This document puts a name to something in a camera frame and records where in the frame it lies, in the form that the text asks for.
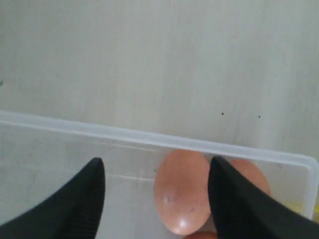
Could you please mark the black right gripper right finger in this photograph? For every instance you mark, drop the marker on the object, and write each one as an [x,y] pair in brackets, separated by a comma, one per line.
[243,211]

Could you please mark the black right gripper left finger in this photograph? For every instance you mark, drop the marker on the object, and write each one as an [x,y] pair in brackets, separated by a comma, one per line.
[72,212]

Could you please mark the brown egg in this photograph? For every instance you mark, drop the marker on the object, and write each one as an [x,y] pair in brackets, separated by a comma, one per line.
[202,235]
[180,191]
[252,173]

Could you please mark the yellow plastic egg tray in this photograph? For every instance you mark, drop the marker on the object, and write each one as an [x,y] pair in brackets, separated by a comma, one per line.
[295,206]

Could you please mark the clear plastic bin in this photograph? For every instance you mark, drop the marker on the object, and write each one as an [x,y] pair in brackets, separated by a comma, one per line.
[38,155]

